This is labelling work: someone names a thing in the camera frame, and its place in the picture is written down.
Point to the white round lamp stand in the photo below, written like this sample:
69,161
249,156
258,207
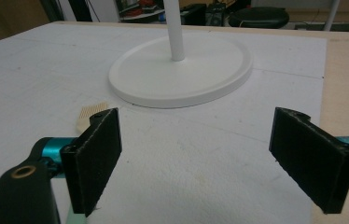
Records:
180,70

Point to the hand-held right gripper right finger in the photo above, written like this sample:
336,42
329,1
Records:
309,155

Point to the white metal pole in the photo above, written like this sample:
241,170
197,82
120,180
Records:
331,15

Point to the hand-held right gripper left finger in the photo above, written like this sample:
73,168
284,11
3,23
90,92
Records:
91,161

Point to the white foam mat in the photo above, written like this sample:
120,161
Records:
163,130

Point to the black round stool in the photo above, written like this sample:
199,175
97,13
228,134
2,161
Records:
258,17

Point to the black equipment box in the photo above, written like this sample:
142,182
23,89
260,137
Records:
203,14

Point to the beige wooden comb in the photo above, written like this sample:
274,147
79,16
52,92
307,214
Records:
87,118

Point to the shelf with red items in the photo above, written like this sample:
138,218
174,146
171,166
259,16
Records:
140,9

